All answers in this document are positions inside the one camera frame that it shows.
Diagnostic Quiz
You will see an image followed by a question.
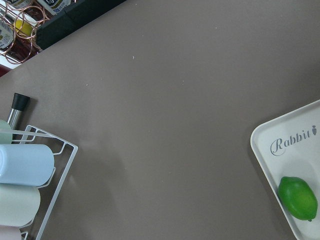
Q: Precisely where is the white rectangular tray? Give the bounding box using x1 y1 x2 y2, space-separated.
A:
250 99 320 240

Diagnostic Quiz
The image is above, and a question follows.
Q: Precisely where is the light blue cup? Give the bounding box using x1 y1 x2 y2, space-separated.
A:
0 144 55 187

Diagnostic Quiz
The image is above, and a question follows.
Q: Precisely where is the black box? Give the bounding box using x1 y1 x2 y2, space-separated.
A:
35 0 124 50

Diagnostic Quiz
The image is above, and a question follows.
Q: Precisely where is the black capped metal cylinder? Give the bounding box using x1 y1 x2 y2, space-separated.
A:
7 92 31 130

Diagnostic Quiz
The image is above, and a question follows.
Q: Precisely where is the pale green cup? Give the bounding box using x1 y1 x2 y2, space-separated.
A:
0 119 13 144

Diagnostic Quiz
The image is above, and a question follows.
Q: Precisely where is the green lime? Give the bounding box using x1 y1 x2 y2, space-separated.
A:
278 176 318 222

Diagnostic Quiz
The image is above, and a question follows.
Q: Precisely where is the pale mint cup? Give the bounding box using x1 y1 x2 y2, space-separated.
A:
0 183 41 227

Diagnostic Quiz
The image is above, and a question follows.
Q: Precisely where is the pale pink cup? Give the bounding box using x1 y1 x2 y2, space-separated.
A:
0 226 22 240

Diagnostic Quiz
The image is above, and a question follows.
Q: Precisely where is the white wire cup rack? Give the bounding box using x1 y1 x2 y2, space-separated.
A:
11 124 79 240

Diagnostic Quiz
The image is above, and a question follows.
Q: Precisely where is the copper wire basket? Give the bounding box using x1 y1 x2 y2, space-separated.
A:
0 0 52 65

